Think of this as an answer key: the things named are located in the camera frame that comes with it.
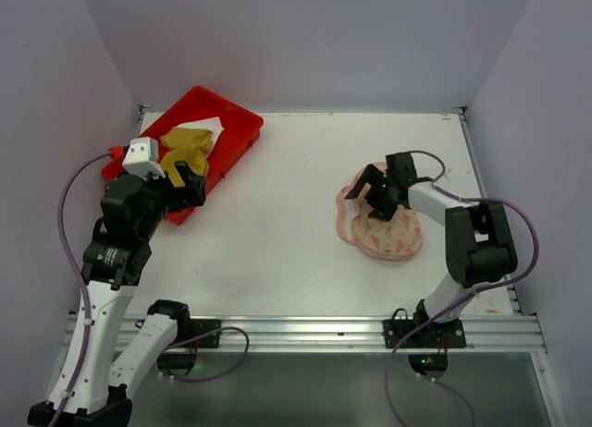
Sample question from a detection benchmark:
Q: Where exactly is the yellow bra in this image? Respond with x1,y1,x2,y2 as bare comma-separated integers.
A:
160,127,214,188

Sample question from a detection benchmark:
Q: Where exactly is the floral mesh laundry bag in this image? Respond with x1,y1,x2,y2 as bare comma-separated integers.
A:
335,170,423,261

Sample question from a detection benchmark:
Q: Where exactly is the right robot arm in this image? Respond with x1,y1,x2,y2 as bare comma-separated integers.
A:
336,152,518,348

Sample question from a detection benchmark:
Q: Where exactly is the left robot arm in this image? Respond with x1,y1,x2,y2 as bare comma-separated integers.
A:
27,161,206,426

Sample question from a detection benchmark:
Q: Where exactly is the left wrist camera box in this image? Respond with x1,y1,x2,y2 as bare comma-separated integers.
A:
102,137,166,179

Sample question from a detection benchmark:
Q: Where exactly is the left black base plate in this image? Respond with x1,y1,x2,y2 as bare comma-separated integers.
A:
189,318,222,349

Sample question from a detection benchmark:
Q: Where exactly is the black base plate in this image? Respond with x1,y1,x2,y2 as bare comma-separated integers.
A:
189,318,222,349
382,319,467,349

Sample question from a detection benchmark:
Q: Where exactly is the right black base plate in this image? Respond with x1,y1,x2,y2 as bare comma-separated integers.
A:
382,319,467,349

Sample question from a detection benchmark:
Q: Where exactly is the aluminium front rail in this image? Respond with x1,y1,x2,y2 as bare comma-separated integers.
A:
57,313,547,354

